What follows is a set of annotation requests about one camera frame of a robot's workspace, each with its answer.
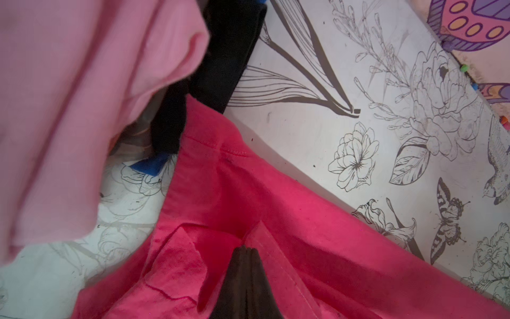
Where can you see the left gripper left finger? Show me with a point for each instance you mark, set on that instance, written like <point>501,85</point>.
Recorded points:
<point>231,302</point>

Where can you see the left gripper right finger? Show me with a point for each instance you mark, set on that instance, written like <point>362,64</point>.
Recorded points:
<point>260,302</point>

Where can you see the magenta t-shirt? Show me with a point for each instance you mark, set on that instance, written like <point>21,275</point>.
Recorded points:
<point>320,261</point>

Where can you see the dark folded clothes stack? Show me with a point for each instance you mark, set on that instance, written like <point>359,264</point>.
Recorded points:
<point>234,27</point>

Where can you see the folded light pink t-shirt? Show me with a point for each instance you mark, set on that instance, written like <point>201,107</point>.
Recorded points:
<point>74,74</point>

